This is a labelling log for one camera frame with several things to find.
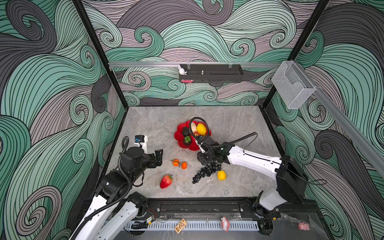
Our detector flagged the orange fake tomato left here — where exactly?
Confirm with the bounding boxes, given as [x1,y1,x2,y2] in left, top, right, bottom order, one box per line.
[172,159,180,167]

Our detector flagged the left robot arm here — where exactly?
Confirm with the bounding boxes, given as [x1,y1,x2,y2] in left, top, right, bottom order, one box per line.
[70,135,164,240]

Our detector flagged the large yellow fake lemon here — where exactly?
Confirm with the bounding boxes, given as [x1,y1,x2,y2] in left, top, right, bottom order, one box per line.
[196,123,207,136]

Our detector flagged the pink pig figurine right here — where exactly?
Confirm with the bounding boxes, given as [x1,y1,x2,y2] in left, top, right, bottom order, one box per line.
[298,222,310,231]

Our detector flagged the white rabbit figurine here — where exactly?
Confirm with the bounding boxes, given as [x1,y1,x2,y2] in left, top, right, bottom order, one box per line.
[178,65,187,75]

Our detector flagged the aluminium wall rail right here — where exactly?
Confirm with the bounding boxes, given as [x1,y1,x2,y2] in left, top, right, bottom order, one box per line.
[294,61,384,177]

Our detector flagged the clear acrylic wall box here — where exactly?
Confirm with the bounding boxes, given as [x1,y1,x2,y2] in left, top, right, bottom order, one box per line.
[272,61,316,110]

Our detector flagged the black wall shelf tray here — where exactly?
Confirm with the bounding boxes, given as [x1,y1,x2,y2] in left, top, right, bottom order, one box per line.
[179,65,244,85]

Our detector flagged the orange fake tomato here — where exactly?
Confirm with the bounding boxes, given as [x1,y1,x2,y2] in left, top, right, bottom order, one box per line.
[172,159,180,167]
[181,162,187,170]

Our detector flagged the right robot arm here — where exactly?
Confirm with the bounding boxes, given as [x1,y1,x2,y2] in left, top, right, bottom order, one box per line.
[187,117,327,213]

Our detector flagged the black fake grape bunch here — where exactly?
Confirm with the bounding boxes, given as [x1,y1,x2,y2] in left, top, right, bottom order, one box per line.
[192,162,222,184]

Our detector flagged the white slotted cable duct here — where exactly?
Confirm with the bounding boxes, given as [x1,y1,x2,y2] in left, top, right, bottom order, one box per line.
[138,221,259,232]

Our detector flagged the orange fake tomato right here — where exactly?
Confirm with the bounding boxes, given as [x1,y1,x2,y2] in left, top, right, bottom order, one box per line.
[181,162,187,170]

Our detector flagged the red fake strawberry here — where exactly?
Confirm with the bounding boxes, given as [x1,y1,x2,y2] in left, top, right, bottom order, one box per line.
[160,175,173,189]

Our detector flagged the pink figurine middle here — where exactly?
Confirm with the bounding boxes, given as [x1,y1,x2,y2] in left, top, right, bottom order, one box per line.
[221,217,230,232]

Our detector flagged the aluminium wall rail back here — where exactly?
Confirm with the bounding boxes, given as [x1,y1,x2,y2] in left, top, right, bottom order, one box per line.
[108,61,281,69]

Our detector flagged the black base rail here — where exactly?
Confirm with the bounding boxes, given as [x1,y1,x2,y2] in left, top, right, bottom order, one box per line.
[147,197,319,218]

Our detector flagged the dark brown fake avocado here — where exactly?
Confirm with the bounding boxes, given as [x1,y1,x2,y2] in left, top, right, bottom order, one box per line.
[182,127,190,137]

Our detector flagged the red flower-shaped fruit bowl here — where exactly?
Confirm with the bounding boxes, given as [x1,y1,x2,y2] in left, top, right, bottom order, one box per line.
[174,120,207,151]

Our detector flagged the small yellow fake lemon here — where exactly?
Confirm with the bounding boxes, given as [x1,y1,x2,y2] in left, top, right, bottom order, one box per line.
[217,171,227,181]

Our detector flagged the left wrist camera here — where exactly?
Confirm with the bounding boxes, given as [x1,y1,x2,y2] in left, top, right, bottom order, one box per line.
[134,135,148,154]

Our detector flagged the wooden tag sign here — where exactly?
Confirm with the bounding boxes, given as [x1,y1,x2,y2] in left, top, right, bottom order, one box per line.
[174,219,188,234]

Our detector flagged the aluminium wall rail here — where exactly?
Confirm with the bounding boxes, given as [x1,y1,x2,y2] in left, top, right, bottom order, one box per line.
[294,61,384,177]
[108,61,281,69]

